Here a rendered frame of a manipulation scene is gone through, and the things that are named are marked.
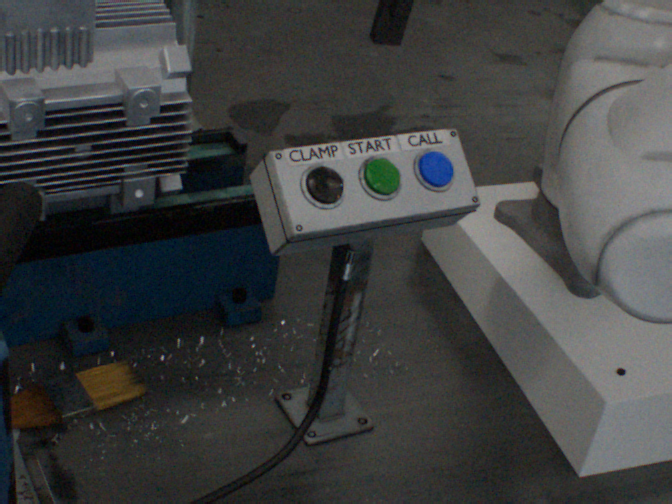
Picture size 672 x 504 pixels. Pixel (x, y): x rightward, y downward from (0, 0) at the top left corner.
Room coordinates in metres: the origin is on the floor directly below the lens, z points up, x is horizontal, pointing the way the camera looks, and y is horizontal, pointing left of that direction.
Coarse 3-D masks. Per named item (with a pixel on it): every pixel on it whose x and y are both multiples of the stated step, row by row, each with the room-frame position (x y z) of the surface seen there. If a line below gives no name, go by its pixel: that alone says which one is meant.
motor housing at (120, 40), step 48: (96, 0) 0.91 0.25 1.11; (144, 0) 0.92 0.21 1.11; (96, 48) 0.85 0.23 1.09; (144, 48) 0.87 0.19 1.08; (0, 96) 0.78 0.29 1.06; (48, 96) 0.79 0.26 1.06; (96, 96) 0.81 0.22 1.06; (0, 144) 0.75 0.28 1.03; (48, 144) 0.78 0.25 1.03; (96, 144) 0.81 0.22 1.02; (144, 144) 0.82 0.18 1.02; (48, 192) 0.79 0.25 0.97; (96, 192) 0.81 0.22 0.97
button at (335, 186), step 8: (320, 168) 0.72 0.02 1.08; (328, 168) 0.72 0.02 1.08; (312, 176) 0.71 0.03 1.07; (320, 176) 0.72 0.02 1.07; (328, 176) 0.72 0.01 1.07; (336, 176) 0.72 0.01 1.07; (312, 184) 0.71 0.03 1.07; (320, 184) 0.71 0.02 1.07; (328, 184) 0.71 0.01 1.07; (336, 184) 0.72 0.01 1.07; (312, 192) 0.70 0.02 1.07; (320, 192) 0.71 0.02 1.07; (328, 192) 0.71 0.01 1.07; (336, 192) 0.71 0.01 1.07; (320, 200) 0.70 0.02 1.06; (328, 200) 0.70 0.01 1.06; (336, 200) 0.71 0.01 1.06
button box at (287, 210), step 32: (288, 160) 0.72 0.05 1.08; (320, 160) 0.73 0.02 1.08; (352, 160) 0.75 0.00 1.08; (416, 160) 0.77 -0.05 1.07; (256, 192) 0.73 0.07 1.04; (288, 192) 0.70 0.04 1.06; (352, 192) 0.72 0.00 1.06; (416, 192) 0.75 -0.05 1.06; (448, 192) 0.76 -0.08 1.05; (288, 224) 0.68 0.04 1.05; (320, 224) 0.69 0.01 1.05; (352, 224) 0.70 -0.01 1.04; (384, 224) 0.72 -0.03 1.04; (416, 224) 0.75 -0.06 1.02; (448, 224) 0.78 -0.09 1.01
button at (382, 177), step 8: (376, 160) 0.75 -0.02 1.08; (384, 160) 0.75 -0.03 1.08; (368, 168) 0.74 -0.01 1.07; (376, 168) 0.74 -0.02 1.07; (384, 168) 0.74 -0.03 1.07; (392, 168) 0.75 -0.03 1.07; (368, 176) 0.73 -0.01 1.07; (376, 176) 0.74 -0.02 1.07; (384, 176) 0.74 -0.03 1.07; (392, 176) 0.74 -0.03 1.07; (368, 184) 0.73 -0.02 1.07; (376, 184) 0.73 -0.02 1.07; (384, 184) 0.73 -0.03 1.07; (392, 184) 0.74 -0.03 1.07; (376, 192) 0.73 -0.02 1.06; (384, 192) 0.73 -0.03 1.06; (392, 192) 0.73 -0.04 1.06
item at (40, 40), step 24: (0, 0) 0.80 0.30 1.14; (24, 0) 0.81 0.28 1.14; (48, 0) 0.82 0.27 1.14; (72, 0) 0.83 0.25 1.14; (0, 24) 0.80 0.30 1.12; (24, 24) 0.81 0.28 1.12; (48, 24) 0.82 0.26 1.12; (72, 24) 0.83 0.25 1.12; (0, 48) 0.80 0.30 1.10; (24, 48) 0.80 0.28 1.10; (48, 48) 0.82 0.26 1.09; (72, 48) 0.83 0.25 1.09; (0, 72) 0.79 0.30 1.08; (24, 72) 0.80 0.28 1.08
